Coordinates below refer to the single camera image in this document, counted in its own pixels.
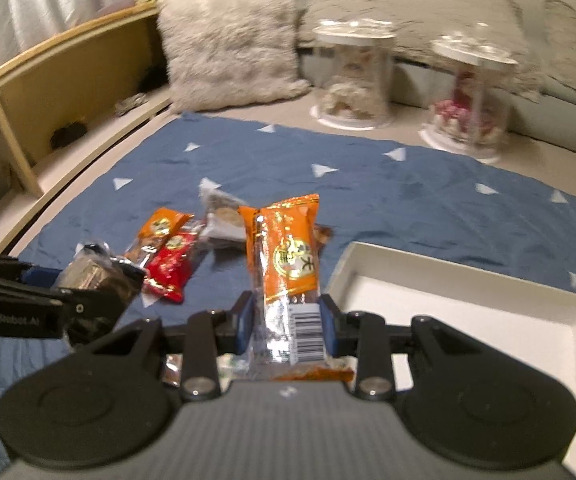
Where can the fluffy white pillow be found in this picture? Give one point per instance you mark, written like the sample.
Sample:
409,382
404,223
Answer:
228,53

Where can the white shallow cardboard box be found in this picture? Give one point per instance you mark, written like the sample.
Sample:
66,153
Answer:
533,323

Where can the beige textured pillow left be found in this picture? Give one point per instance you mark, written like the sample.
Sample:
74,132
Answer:
417,22

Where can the black tray cake package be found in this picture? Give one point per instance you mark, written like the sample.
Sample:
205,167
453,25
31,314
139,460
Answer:
102,286

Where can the small green candy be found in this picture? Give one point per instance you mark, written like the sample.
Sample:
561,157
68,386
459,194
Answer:
232,367

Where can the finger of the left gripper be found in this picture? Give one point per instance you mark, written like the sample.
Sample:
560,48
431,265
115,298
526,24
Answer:
21,302
40,276

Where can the clear case white plush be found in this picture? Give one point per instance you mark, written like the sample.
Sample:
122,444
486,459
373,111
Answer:
352,87

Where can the clear pastry cake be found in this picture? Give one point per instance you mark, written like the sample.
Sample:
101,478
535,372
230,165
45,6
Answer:
223,224

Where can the black item on shelf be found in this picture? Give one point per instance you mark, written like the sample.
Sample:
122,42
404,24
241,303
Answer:
67,134

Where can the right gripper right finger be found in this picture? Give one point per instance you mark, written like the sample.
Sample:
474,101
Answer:
364,336

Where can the red snack pack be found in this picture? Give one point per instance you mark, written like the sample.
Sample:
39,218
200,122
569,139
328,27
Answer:
171,269

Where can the clear case red plush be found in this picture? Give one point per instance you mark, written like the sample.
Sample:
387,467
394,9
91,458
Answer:
468,102

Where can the white soup packet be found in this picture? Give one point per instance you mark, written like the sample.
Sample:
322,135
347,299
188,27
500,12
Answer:
172,370

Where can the brown gold snack bar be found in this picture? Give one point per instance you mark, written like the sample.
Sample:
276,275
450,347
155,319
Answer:
322,235

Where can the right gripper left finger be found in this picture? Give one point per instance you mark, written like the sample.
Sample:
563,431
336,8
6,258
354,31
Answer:
208,335

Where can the orange snack pack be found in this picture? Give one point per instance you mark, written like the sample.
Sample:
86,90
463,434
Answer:
154,233
287,341

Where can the beige textured pillow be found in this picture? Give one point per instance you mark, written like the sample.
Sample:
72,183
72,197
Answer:
559,25
417,22

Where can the beige textured pillow right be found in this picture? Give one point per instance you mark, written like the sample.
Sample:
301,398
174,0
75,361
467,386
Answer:
559,25

